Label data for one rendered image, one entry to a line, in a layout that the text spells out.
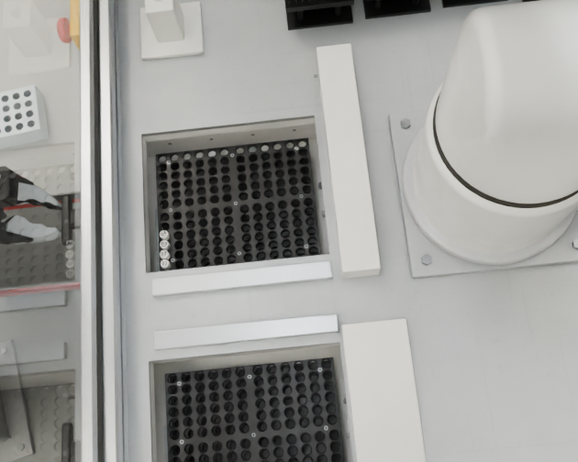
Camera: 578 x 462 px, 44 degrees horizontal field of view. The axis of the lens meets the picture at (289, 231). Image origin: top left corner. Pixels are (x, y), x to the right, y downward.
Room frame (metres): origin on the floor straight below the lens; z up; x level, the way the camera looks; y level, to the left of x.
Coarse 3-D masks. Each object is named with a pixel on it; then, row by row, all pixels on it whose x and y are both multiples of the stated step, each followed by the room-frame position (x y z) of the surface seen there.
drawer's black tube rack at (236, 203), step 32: (192, 160) 0.43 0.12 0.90; (224, 160) 0.44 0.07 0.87; (256, 160) 0.41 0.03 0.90; (288, 160) 0.41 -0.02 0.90; (192, 192) 0.40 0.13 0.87; (224, 192) 0.38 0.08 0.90; (256, 192) 0.38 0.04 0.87; (288, 192) 0.36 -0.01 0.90; (192, 224) 0.35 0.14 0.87; (224, 224) 0.33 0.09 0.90; (256, 224) 0.32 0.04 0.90; (288, 224) 0.32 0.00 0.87; (192, 256) 0.30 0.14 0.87; (224, 256) 0.28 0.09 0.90; (256, 256) 0.28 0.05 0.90; (288, 256) 0.28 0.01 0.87
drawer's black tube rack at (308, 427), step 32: (192, 384) 0.12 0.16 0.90; (224, 384) 0.12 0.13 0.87; (256, 384) 0.11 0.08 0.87; (288, 384) 0.10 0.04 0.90; (320, 384) 0.09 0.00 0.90; (192, 416) 0.08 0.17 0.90; (224, 416) 0.07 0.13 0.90; (256, 416) 0.07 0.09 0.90; (288, 416) 0.06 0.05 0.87; (320, 416) 0.05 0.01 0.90; (192, 448) 0.04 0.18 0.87; (224, 448) 0.03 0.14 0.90; (256, 448) 0.03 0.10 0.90; (288, 448) 0.02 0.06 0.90; (320, 448) 0.01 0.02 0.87
